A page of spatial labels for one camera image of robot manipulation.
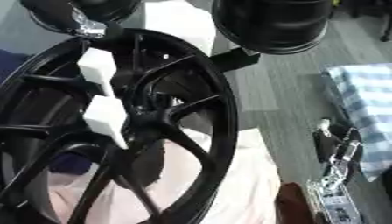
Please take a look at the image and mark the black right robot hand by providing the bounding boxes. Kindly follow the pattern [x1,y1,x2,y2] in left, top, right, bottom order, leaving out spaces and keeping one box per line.
[311,115,365,165]

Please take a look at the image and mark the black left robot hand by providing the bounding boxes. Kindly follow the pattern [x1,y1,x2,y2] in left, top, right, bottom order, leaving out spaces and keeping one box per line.
[87,21,129,51]

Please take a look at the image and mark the white pin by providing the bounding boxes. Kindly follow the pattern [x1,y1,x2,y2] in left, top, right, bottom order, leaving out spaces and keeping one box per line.
[80,95,130,151]
[74,47,120,98]

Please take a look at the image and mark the black spoked wheel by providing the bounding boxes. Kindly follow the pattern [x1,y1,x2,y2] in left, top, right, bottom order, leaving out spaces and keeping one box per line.
[0,27,241,224]

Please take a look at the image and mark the brown rounded object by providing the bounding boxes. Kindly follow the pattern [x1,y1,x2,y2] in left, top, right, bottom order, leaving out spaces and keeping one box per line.
[274,181,319,224]

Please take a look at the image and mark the black chair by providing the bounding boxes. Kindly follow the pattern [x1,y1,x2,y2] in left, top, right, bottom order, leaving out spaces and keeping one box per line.
[347,0,392,44]

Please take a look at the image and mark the black wheel stand bracket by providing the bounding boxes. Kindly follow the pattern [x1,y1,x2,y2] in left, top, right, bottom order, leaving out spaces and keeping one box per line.
[206,47,263,73]

